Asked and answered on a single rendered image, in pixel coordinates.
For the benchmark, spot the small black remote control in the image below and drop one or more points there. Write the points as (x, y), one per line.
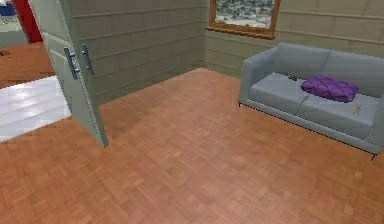
(293, 78)

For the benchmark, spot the wooden framed window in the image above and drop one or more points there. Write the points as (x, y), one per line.
(245, 13)

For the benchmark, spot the red cupboard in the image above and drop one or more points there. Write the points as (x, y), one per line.
(28, 20)

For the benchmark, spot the grey sofa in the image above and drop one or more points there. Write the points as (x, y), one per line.
(300, 106)

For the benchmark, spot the grey-green room door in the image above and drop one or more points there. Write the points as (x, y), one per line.
(76, 100)

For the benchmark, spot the purple quilted cushion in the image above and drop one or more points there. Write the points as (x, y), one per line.
(330, 88)

